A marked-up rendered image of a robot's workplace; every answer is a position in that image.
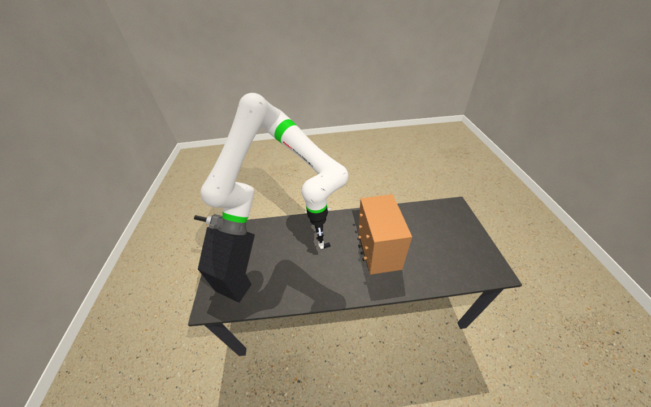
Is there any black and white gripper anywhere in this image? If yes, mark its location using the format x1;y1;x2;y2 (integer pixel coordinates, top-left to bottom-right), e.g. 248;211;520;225
310;218;326;246

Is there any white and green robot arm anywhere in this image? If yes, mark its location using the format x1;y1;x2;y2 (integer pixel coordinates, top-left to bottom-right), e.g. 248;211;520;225
194;93;349;235

